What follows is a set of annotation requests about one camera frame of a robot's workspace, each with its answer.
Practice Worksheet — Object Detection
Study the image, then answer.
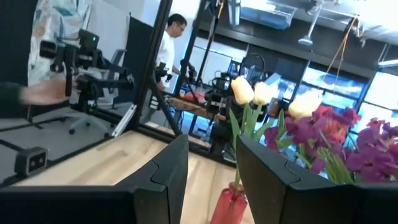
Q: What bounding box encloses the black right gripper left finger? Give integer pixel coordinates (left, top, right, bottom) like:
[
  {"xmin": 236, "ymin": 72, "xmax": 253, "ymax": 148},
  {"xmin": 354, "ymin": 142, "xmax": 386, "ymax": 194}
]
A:
[{"xmin": 114, "ymin": 134, "xmax": 189, "ymax": 224}]

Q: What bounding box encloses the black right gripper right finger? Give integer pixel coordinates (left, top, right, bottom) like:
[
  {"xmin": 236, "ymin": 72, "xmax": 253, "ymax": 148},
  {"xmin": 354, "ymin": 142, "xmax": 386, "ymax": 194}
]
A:
[{"xmin": 236, "ymin": 134, "xmax": 357, "ymax": 224}]

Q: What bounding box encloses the purple artificial flower bunch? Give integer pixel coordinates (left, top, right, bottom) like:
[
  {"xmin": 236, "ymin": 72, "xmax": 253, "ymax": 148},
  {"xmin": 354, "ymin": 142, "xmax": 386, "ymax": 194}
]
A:
[
  {"xmin": 317, "ymin": 117, "xmax": 398, "ymax": 185},
  {"xmin": 341, "ymin": 107, "xmax": 363, "ymax": 128},
  {"xmin": 264, "ymin": 116, "xmax": 327, "ymax": 175}
]

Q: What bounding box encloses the red artificial flower bunch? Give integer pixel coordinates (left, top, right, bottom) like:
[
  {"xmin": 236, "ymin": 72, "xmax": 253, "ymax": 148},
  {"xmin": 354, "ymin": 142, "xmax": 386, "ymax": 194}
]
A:
[{"xmin": 310, "ymin": 105, "xmax": 349, "ymax": 144}]

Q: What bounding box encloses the person's forearm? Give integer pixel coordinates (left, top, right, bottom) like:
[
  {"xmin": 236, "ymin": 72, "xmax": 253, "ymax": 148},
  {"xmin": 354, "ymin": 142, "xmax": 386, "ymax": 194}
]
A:
[{"xmin": 0, "ymin": 82, "xmax": 24, "ymax": 119}]

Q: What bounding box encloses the red ribbed glass vase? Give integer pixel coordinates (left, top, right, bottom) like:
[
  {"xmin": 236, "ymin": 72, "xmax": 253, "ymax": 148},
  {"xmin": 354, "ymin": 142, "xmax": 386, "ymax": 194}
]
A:
[{"xmin": 210, "ymin": 182, "xmax": 249, "ymax": 224}]

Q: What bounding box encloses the silver aluminium extrusion piece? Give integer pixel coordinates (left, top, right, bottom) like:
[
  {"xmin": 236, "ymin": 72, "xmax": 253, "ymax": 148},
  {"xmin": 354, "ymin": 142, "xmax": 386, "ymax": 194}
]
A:
[{"xmin": 111, "ymin": 104, "xmax": 137, "ymax": 138}]

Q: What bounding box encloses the wooden workbench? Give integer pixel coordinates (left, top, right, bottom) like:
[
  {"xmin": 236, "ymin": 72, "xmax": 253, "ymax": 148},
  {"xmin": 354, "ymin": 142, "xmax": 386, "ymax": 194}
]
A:
[{"xmin": 169, "ymin": 96, "xmax": 226, "ymax": 122}]

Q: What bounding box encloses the grey swivel office chair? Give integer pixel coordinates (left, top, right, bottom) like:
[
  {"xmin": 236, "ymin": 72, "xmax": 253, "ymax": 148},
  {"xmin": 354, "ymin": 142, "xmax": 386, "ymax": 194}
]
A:
[{"xmin": 68, "ymin": 49, "xmax": 128, "ymax": 138}]

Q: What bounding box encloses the small black two-hole box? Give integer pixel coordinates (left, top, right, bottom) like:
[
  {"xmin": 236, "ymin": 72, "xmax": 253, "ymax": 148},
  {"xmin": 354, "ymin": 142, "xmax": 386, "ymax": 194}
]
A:
[{"xmin": 14, "ymin": 146, "xmax": 49, "ymax": 177}]

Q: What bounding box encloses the dark partition panel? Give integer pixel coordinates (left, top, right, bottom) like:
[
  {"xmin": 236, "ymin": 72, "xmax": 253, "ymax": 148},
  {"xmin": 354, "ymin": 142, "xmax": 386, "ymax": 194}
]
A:
[{"xmin": 123, "ymin": 16, "xmax": 155, "ymax": 105}]

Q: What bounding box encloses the person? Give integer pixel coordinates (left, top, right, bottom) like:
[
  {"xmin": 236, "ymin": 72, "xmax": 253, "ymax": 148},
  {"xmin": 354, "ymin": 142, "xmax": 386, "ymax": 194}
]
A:
[{"xmin": 154, "ymin": 12, "xmax": 188, "ymax": 93}]

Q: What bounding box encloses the person's hand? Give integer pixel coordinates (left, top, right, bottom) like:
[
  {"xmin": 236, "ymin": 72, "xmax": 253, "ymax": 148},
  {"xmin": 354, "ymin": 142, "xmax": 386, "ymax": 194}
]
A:
[{"xmin": 19, "ymin": 79, "xmax": 78, "ymax": 106}]

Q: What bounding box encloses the grey ceiling lamp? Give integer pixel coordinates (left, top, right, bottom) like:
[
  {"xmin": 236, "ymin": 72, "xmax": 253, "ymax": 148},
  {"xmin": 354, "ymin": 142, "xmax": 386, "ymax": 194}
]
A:
[{"xmin": 297, "ymin": 4, "xmax": 324, "ymax": 47}]

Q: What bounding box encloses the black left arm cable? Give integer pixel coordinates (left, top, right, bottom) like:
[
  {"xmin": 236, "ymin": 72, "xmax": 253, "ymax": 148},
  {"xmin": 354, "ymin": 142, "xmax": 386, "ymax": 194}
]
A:
[{"xmin": 238, "ymin": 53, "xmax": 266, "ymax": 82}]

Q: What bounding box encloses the yellow hanging cable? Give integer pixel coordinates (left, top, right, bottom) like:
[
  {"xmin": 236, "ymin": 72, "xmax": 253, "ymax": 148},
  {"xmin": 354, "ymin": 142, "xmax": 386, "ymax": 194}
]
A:
[{"xmin": 325, "ymin": 17, "xmax": 361, "ymax": 77}]

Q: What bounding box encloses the pale patterned wall hanging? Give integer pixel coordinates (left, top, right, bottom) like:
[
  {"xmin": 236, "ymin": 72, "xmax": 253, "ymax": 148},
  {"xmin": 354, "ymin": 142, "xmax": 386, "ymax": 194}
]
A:
[{"xmin": 27, "ymin": 0, "xmax": 94, "ymax": 86}]

